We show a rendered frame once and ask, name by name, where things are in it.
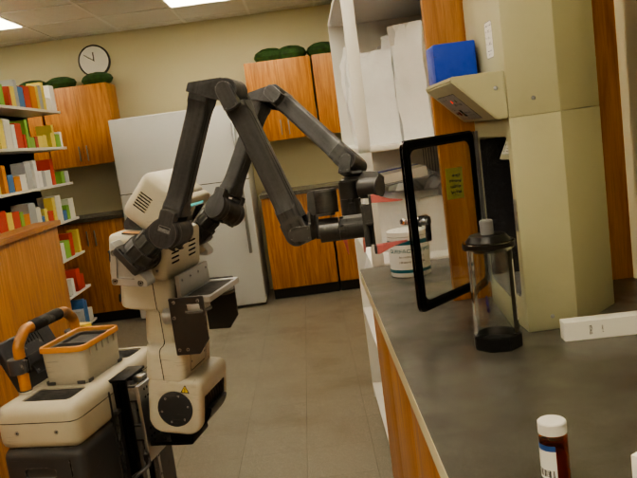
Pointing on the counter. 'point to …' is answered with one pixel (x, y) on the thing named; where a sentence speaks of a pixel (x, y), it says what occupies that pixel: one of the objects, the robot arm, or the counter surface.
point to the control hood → (476, 94)
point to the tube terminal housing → (551, 152)
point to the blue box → (451, 61)
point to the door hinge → (479, 174)
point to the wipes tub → (400, 253)
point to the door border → (411, 209)
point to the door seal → (416, 212)
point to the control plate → (459, 107)
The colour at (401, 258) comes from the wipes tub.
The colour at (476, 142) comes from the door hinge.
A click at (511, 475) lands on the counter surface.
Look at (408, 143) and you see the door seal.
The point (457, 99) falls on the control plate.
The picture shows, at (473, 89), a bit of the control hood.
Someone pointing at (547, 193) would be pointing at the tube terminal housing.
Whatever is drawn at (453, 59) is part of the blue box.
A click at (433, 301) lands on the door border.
